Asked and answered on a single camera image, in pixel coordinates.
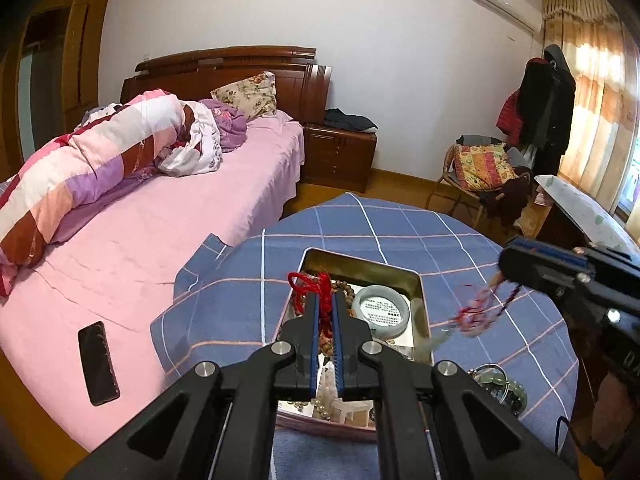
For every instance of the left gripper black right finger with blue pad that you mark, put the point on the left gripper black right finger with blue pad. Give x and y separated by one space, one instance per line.
433 421

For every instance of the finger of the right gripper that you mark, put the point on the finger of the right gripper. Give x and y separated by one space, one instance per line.
550 264

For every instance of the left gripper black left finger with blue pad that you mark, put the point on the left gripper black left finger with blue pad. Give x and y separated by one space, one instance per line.
215 422

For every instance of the green jade bangle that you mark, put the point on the green jade bangle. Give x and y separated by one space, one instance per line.
507 391

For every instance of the red tassel cord jewelry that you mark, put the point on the red tassel cord jewelry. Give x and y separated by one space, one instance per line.
302 286

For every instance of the metal jewelry tin box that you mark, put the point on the metal jewelry tin box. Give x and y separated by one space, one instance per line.
392 301

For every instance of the desk with floral cover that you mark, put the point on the desk with floral cover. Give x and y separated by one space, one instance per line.
588 215

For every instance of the pale jade bangle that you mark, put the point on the pale jade bangle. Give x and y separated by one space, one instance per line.
381 311

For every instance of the dark brown garment on chair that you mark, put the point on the dark brown garment on chair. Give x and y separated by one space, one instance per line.
507 203

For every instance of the blue plaid tablecloth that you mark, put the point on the blue plaid tablecloth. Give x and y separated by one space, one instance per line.
228 301

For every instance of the wicker chair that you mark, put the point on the wicker chair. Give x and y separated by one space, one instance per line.
515 157

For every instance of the colourful patchwork cushion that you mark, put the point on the colourful patchwork cushion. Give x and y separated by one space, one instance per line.
480 168

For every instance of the black smartphone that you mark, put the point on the black smartphone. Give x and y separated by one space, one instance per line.
96 363

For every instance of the red garment on rack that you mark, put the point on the red garment on rack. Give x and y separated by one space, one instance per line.
509 122

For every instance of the orange cream curtains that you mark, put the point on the orange cream curtains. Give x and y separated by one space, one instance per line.
604 61

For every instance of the dark coats on rack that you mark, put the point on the dark coats on rack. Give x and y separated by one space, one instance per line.
545 104

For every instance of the pink sheeted bed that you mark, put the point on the pink sheeted bed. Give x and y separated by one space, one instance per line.
120 269

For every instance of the dark wooden nightstand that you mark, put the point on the dark wooden nightstand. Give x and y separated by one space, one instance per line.
338 158

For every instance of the white air conditioner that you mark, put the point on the white air conditioner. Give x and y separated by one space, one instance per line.
519 11

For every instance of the dark clothes on nightstand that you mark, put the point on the dark clothes on nightstand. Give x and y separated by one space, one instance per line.
335 118

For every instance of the purple garment on bed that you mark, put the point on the purple garment on bed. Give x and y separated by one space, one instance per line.
230 122

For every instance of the pink patchwork quilt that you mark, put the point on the pink patchwork quilt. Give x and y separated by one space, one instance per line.
154 130

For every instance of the dark wooden headboard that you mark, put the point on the dark wooden headboard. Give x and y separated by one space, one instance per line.
302 84

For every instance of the floral pillow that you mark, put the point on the floral pillow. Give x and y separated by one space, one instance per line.
254 97

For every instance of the wooden wardrobe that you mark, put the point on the wooden wardrobe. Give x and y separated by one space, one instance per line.
49 76

